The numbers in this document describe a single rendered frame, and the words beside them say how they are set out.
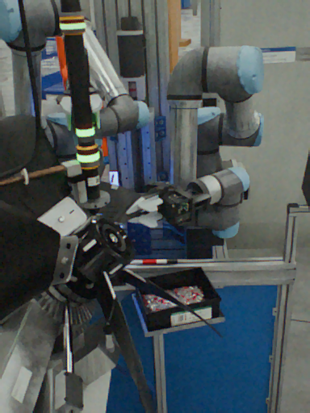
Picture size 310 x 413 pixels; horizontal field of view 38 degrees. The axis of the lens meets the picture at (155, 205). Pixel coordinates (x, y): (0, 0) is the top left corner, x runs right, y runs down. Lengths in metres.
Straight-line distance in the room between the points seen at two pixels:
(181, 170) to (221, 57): 0.31
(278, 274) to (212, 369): 0.47
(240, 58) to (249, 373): 1.13
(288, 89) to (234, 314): 1.57
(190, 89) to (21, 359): 0.76
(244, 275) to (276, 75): 1.54
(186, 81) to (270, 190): 1.87
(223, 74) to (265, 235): 2.06
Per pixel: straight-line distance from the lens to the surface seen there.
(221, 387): 1.85
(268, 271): 1.51
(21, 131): 1.02
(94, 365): 1.05
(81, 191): 0.94
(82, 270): 0.89
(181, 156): 1.24
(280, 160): 2.93
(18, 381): 0.79
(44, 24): 1.41
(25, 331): 0.85
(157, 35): 1.73
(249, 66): 1.19
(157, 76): 1.74
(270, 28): 2.73
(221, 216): 1.25
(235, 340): 1.69
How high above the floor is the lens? 1.67
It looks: 26 degrees down
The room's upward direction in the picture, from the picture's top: 3 degrees counter-clockwise
